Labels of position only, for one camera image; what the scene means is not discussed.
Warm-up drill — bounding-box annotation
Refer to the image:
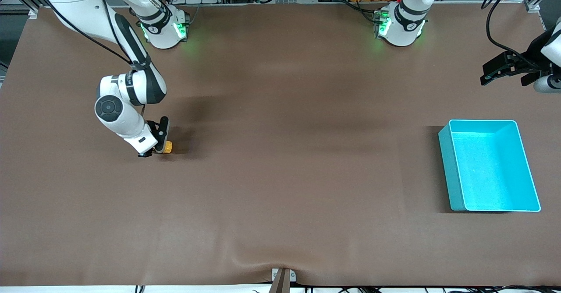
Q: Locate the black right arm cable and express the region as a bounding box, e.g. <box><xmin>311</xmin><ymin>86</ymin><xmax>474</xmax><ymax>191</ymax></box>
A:
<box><xmin>35</xmin><ymin>0</ymin><xmax>143</xmax><ymax>70</ymax></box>

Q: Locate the teal plastic bin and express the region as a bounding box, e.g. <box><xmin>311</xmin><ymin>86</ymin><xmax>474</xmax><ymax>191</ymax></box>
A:
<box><xmin>438</xmin><ymin>119</ymin><xmax>541</xmax><ymax>213</ymax></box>

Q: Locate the brown table mat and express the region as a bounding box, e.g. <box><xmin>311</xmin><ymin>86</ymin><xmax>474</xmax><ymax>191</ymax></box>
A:
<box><xmin>0</xmin><ymin>3</ymin><xmax>561</xmax><ymax>287</ymax></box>

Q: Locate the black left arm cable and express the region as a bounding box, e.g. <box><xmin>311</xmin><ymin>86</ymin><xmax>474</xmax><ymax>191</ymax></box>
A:
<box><xmin>481</xmin><ymin>0</ymin><xmax>544</xmax><ymax>70</ymax></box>

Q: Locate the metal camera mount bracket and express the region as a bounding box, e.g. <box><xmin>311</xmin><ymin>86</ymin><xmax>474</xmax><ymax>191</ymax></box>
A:
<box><xmin>270</xmin><ymin>268</ymin><xmax>297</xmax><ymax>293</ymax></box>

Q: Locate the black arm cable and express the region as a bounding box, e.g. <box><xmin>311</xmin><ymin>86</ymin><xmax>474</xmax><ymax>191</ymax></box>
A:
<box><xmin>35</xmin><ymin>0</ymin><xmax>143</xmax><ymax>70</ymax></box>
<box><xmin>481</xmin><ymin>0</ymin><xmax>544</xmax><ymax>70</ymax></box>

